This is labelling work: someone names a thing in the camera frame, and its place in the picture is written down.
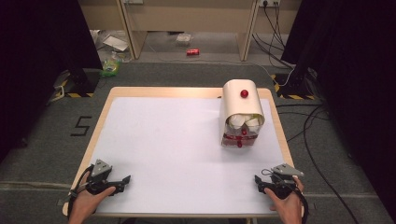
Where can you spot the clear plastic package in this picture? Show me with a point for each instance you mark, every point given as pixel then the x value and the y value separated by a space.
pixel 183 39

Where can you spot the pile of coffee capsules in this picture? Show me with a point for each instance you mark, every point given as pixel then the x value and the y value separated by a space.
pixel 238 120

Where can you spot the cream capsule box red knob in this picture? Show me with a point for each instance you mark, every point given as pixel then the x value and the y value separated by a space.
pixel 241 101

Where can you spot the black curtain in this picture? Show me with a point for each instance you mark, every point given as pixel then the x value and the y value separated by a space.
pixel 37 62
pixel 358 77

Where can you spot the beige wooden desk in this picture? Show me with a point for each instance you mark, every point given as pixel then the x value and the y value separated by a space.
pixel 186 15

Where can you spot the stand base hazard tape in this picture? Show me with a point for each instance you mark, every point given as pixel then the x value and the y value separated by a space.
pixel 77 84
pixel 294 88

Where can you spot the person's right hand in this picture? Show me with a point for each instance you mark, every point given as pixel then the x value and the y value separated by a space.
pixel 289 208

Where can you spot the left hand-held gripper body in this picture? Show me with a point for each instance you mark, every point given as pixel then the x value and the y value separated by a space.
pixel 101 170

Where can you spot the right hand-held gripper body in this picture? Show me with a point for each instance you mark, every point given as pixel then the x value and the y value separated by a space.
pixel 281 182

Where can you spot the white wall socket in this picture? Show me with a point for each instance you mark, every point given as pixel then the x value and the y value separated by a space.
pixel 269 2

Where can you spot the person's left hand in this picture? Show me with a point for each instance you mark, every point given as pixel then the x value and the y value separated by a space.
pixel 85 205

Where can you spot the green yellow plastic bag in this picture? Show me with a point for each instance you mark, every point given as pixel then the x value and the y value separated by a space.
pixel 110 67

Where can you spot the white table mat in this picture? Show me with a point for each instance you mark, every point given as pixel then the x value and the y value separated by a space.
pixel 174 149

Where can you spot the red drink can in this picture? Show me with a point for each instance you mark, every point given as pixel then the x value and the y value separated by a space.
pixel 192 52

